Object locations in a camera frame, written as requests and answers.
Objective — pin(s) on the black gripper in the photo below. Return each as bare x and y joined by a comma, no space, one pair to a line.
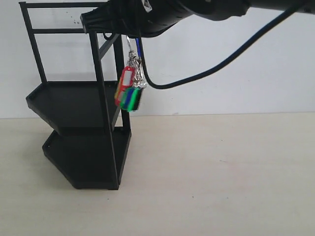
127,17

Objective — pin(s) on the colourful key tag bunch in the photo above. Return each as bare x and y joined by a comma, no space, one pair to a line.
132,81

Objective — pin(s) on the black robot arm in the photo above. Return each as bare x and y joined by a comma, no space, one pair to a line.
151,18

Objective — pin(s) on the black two-tier shelf rack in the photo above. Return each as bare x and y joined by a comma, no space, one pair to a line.
91,135

